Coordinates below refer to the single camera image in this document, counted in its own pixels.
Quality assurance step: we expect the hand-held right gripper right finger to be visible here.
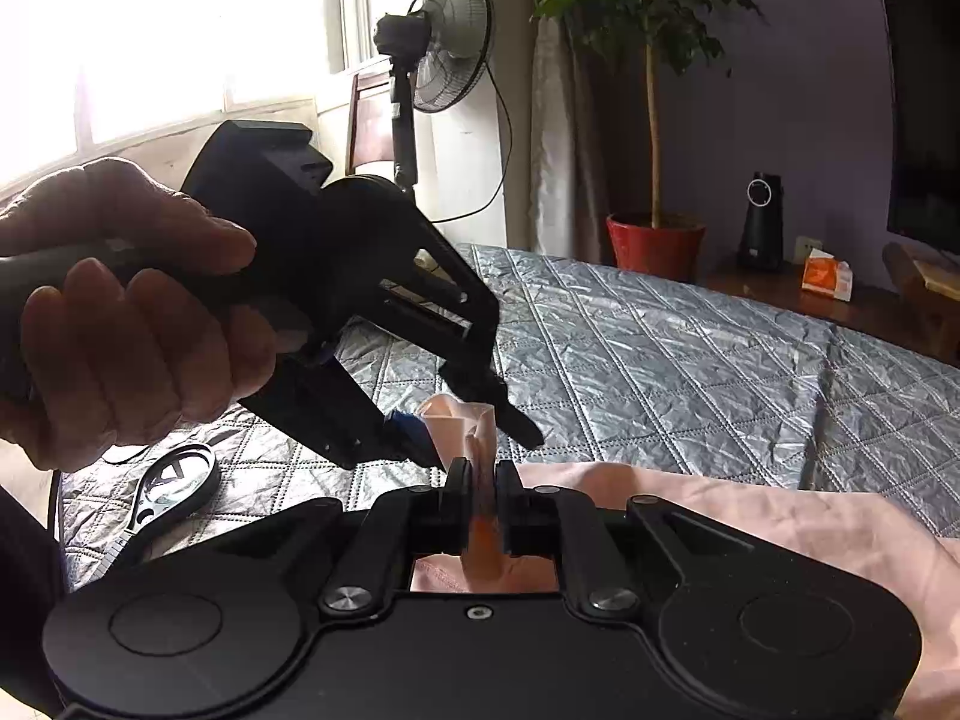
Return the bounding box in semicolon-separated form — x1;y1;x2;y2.
495;461;740;620

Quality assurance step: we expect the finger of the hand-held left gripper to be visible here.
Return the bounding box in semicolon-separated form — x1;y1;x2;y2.
250;358;446;471
377;197;546;454

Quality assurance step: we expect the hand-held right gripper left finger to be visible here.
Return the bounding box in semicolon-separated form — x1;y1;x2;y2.
223;459;476;620

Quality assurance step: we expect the pink garment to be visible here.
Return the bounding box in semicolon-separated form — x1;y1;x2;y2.
409;397;960;720

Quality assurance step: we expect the person's left hand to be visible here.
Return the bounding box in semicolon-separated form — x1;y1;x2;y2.
0;157;299;470

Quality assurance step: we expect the round metal magnifying glass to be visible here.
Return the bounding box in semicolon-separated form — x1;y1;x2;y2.
97;444;223;580

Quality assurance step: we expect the grey quilted bedspread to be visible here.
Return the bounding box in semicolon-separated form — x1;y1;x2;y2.
56;240;960;593

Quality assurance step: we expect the red plant pot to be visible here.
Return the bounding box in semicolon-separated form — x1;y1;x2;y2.
606;211;707;284

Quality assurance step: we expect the standing electric fan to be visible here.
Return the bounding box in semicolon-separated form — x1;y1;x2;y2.
0;0;391;196

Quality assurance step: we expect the black standing fan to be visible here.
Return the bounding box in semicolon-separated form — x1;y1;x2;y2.
405;0;496;115

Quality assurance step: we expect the beige curtain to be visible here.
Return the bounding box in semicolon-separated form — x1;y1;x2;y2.
480;0;610;265

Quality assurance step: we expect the black cylindrical speaker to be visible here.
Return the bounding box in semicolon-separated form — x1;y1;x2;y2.
737;172;785;271

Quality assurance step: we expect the dark wooden cabinet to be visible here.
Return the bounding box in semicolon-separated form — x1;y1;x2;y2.
697;262;960;372

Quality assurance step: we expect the orange tissue box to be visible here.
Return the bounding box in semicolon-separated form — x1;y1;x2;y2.
801;247;854;302

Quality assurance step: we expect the person's dark clothing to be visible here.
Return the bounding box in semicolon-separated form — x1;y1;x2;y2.
0;480;70;720

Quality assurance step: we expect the green potted tree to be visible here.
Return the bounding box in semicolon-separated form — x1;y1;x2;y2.
529;0;766;231

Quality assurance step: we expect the wooden television stand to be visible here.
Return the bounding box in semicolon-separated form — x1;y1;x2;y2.
881;240;960;370

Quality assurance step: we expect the black television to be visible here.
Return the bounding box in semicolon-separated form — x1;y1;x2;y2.
874;0;960;265

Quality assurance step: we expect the black fan cable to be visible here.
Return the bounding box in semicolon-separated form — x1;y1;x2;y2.
430;66;516;227

